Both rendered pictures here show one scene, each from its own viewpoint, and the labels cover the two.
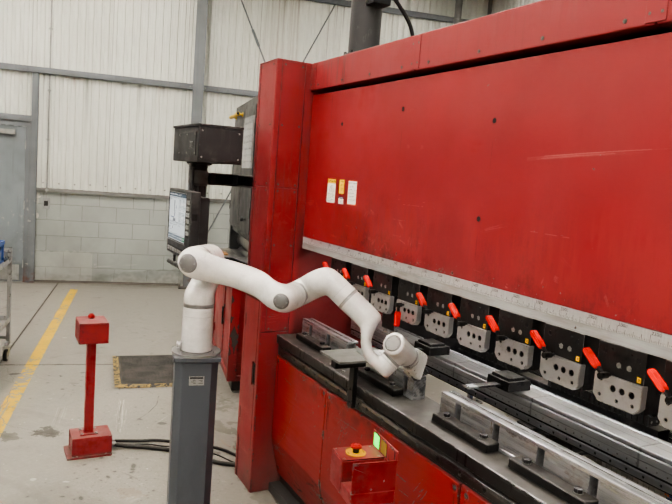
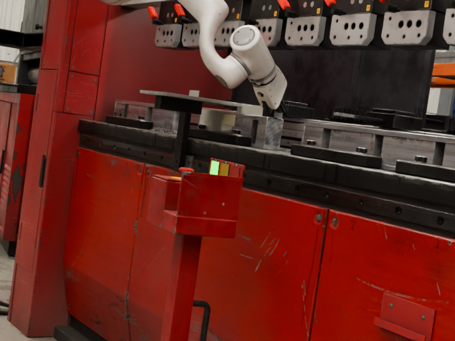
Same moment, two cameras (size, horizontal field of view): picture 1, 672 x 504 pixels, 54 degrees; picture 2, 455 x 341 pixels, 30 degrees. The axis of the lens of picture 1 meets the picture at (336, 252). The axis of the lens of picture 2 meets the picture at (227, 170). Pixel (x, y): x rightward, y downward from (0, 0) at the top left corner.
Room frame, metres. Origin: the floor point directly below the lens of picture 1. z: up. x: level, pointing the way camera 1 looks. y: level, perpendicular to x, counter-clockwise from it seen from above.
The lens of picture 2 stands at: (0.07, -0.05, 0.93)
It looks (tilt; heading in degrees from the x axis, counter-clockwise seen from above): 3 degrees down; 355
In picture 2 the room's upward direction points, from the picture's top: 8 degrees clockwise
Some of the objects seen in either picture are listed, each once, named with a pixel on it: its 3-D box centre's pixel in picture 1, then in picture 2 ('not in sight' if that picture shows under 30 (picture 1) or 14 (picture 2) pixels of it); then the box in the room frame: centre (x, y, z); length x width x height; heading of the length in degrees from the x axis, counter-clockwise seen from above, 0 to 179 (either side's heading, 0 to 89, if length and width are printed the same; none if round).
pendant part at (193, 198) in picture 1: (188, 223); not in sight; (3.55, 0.81, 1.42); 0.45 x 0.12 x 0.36; 29
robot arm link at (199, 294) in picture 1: (204, 274); not in sight; (2.56, 0.51, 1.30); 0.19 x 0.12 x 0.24; 164
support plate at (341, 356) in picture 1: (357, 355); (190, 98); (2.68, -0.12, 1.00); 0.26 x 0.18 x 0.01; 118
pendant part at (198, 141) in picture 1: (202, 204); not in sight; (3.63, 0.75, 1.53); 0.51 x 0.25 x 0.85; 29
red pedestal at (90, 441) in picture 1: (90, 383); not in sight; (3.75, 1.38, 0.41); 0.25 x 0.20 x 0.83; 118
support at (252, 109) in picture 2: not in sight; (250, 109); (2.63, -0.31, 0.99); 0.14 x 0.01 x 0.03; 28
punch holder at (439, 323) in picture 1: (446, 312); (315, 17); (2.42, -0.43, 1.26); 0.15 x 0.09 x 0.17; 28
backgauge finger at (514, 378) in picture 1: (493, 381); (374, 116); (2.40, -0.63, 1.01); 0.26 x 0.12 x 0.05; 118
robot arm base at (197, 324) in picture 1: (197, 329); not in sight; (2.53, 0.52, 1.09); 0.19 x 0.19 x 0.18
